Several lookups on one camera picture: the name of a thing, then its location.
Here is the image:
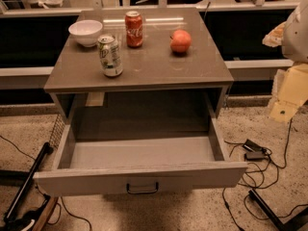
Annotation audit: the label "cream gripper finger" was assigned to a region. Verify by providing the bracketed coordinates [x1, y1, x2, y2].
[269, 64, 308, 122]
[262, 22, 285, 47]

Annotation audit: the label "green 7up can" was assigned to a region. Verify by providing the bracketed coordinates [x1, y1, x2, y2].
[97, 34, 123, 77]

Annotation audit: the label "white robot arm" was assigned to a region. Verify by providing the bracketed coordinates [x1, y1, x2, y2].
[262, 0, 308, 122]

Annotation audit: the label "red coca-cola can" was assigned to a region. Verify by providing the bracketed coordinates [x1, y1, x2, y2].
[125, 11, 142, 48]

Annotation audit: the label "open grey top drawer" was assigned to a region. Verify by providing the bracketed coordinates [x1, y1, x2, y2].
[33, 90, 248, 197]

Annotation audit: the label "black power adapter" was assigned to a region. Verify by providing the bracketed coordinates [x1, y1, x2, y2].
[243, 140, 266, 161]

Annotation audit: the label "red apple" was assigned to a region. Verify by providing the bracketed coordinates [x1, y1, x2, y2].
[170, 30, 192, 53]

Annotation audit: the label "black stand leg right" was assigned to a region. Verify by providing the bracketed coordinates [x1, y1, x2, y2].
[248, 189, 308, 231]

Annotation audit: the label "black stand leg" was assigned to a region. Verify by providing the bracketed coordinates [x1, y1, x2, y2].
[248, 189, 308, 231]
[4, 142, 53, 223]

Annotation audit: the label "white bowl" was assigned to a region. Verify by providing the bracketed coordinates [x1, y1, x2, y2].
[68, 20, 103, 47]

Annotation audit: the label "black stand leg left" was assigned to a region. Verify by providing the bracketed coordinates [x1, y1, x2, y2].
[4, 142, 53, 223]

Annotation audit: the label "wooden plank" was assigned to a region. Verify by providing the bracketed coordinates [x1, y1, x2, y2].
[32, 197, 58, 231]

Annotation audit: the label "black cables on floor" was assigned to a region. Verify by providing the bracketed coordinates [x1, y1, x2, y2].
[221, 117, 308, 231]

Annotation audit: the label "black drawer handle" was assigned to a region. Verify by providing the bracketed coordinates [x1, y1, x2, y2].
[126, 182, 159, 195]

